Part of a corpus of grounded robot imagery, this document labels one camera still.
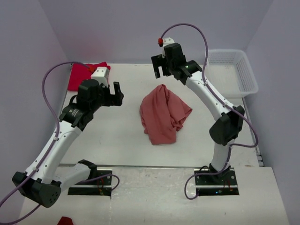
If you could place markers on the salmon pink t shirt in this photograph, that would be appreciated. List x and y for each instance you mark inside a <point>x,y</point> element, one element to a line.
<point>162,115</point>

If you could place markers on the folded red t shirt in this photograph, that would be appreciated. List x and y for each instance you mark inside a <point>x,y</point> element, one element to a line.
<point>80,73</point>

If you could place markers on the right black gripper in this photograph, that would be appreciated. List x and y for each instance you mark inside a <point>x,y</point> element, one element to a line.
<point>159,61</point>

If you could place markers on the red cloth at bottom edge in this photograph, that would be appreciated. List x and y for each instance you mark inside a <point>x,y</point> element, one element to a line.
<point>65,221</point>

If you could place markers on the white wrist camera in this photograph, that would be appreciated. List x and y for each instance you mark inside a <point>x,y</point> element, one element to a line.
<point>165,41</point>
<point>101,74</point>

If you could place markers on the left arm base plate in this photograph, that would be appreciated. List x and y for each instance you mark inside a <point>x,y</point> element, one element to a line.
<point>101,187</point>

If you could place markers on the white plastic basket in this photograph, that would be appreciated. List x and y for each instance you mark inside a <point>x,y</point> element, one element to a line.
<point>230,73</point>

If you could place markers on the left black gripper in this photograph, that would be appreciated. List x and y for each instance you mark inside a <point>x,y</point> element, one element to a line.
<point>113,100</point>

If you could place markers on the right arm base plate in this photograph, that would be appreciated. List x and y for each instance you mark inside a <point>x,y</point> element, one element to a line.
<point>207,185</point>

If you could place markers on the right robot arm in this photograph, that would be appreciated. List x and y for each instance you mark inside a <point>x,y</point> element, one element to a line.
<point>228,118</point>

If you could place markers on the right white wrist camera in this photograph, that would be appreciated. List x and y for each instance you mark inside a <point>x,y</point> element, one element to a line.
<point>165,41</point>

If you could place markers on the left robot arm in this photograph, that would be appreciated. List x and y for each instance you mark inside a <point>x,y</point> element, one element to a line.
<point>39,182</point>

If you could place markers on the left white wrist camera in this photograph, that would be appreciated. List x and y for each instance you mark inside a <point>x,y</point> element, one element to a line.
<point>101,74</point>

